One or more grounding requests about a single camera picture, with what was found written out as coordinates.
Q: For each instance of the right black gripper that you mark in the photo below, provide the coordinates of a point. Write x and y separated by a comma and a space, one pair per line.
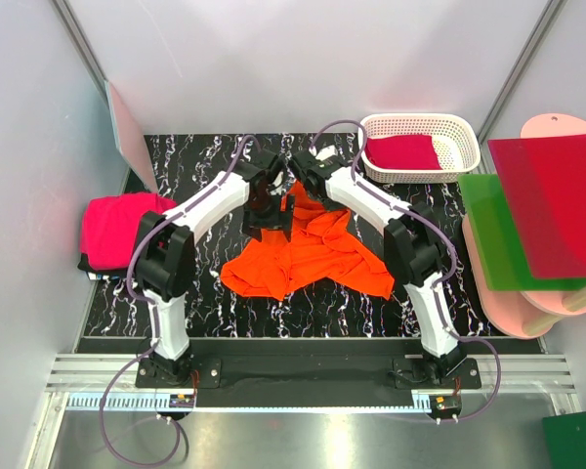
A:
326, 205

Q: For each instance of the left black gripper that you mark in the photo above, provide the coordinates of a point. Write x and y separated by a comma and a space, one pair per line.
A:
279, 220

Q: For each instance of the orange t shirt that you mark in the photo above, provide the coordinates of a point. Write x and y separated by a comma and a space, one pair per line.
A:
320, 247

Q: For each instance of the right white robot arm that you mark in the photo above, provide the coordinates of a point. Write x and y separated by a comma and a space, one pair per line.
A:
413, 245

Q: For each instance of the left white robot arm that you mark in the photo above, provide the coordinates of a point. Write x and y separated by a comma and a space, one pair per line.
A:
164, 260

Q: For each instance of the white plastic basket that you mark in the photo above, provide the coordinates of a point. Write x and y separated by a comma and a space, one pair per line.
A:
454, 140

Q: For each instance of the dark red t shirt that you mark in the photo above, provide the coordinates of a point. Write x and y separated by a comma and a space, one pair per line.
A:
403, 152

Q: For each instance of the folded pink t shirt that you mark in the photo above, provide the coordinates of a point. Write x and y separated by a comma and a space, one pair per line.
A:
110, 225

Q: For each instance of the folded black t shirt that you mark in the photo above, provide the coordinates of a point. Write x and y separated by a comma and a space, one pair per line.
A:
99, 274

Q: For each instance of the green plastic board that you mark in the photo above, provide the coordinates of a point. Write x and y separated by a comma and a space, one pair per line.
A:
497, 240

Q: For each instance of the red plastic board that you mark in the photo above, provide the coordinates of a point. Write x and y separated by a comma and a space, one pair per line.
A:
544, 182

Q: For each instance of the pink wooden stand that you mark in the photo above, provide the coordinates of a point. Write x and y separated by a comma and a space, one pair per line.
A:
530, 314

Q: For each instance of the dark green board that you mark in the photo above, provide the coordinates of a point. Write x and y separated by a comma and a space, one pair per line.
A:
565, 437

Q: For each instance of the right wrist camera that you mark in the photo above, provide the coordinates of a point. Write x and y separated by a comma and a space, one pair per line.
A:
326, 153

